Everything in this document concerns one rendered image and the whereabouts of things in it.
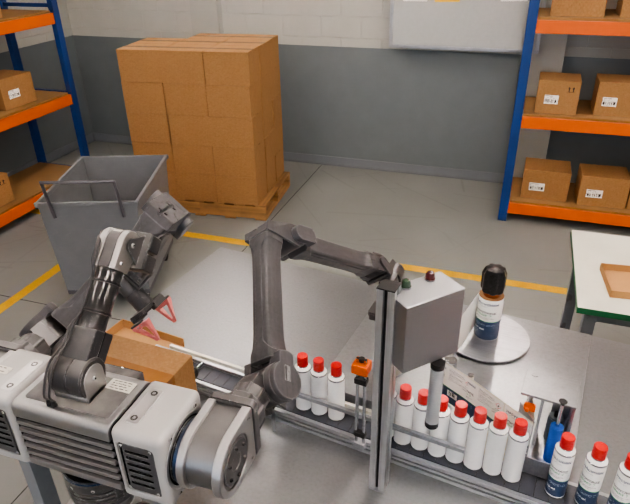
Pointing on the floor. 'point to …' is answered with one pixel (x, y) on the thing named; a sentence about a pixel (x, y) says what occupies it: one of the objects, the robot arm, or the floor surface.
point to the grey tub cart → (99, 208)
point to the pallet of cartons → (210, 119)
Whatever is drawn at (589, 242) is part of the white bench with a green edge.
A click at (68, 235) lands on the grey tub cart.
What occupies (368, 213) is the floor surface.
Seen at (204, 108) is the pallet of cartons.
